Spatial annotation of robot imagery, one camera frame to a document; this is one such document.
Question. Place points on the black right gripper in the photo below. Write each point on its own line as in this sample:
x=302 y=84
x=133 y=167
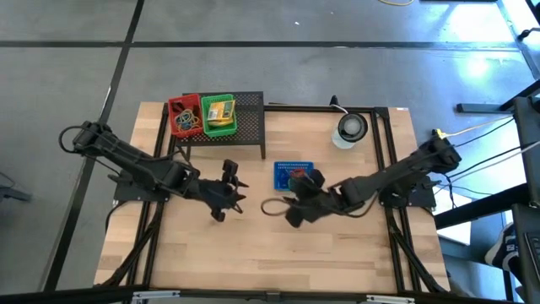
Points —
x=314 y=200

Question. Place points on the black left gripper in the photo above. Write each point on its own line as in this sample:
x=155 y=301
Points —
x=219 y=194

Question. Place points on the blue plastic basket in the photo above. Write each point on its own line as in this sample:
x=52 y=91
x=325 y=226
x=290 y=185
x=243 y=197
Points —
x=280 y=175

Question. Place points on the green plastic basket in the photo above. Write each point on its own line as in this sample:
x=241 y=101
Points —
x=208 y=126

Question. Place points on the yellow crayon box with barcode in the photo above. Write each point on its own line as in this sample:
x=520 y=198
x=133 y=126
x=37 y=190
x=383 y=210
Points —
x=220 y=110

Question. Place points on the coloured rubber bands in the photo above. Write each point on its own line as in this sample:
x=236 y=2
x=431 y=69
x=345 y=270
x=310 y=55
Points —
x=188 y=114

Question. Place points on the red plastic basket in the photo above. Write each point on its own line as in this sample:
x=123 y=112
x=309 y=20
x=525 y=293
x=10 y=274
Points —
x=174 y=116

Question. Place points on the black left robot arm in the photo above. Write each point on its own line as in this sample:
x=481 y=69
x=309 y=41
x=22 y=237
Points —
x=126 y=158

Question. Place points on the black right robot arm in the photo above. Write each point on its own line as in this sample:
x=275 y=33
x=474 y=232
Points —
x=392 y=177

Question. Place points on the black desk foot bar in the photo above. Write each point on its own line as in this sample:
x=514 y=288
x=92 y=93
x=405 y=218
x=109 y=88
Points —
x=476 y=108
x=476 y=209

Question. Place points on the black side desk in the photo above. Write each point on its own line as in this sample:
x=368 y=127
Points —
x=527 y=126

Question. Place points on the black perforated metal riser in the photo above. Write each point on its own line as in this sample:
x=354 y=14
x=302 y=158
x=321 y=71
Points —
x=249 y=126

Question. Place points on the person's shoe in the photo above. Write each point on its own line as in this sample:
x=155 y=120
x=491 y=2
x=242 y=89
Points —
x=504 y=247

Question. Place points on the grey chair base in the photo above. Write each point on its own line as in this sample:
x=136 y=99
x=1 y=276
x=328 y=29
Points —
x=12 y=195

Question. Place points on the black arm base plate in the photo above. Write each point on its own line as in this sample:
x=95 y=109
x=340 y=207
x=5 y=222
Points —
x=415 y=198
x=126 y=195

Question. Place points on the silver metal bracket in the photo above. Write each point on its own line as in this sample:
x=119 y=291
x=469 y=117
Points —
x=390 y=299
x=156 y=295

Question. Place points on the black camera rig beam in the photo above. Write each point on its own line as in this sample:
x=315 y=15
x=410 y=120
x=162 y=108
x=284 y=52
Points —
x=63 y=295

